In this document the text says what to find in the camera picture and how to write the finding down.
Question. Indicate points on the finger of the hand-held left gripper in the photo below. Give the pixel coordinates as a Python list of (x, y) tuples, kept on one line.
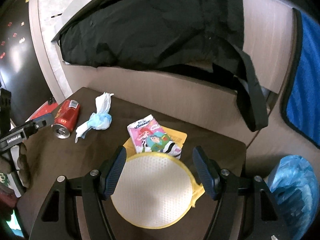
[(40, 122), (5, 105)]

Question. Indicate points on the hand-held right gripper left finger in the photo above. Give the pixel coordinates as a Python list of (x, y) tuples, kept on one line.
[(113, 172)]

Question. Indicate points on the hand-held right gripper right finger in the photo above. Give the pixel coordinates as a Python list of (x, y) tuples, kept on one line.
[(205, 172)]

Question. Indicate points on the crushed red drink can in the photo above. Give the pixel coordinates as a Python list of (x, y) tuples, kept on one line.
[(67, 117)]

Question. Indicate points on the yellow-rimmed white mesh pad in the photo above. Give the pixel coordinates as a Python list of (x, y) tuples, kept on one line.
[(150, 192)]

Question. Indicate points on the blue plastic bin liner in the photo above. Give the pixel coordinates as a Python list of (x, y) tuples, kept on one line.
[(295, 192)]

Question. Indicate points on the red box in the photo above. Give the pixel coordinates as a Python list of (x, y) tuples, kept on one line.
[(41, 111)]

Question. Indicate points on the brown tablecloth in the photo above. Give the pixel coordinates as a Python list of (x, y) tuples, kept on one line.
[(87, 160)]

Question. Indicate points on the yellow card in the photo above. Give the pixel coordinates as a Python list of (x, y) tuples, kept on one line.
[(178, 137)]

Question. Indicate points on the pink cartoon tissue packet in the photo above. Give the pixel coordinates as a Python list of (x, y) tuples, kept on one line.
[(152, 137)]

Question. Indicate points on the blue towel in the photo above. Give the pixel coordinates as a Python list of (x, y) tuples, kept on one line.
[(305, 80)]

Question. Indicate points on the black cloth bag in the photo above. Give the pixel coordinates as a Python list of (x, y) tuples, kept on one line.
[(150, 25)]

